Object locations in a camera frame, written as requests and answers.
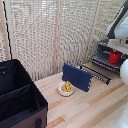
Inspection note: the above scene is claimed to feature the thin black pole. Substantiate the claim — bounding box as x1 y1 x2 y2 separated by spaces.
2 0 14 62

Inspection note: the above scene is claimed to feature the black toaster oven body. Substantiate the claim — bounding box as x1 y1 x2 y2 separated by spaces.
97 38 128 80

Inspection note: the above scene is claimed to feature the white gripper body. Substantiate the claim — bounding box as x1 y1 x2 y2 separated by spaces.
107 37 128 56

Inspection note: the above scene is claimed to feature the beige bamboo screen panel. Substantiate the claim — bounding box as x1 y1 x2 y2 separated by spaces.
6 0 58 81
59 0 128 73

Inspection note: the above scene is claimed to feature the black fabric storage box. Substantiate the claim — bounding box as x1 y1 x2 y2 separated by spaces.
0 58 50 128

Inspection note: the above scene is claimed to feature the red plastic cup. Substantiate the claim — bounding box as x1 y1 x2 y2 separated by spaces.
109 49 123 65

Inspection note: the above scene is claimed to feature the light wooden screen post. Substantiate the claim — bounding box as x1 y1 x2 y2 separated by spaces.
53 0 64 76

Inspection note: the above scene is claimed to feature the white bowl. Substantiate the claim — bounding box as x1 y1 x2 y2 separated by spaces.
57 81 76 98

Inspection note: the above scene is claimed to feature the black wire dish rack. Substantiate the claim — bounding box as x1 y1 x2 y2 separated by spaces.
79 63 113 85

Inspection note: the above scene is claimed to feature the yellow food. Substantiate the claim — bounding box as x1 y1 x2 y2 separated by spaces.
60 80 74 94

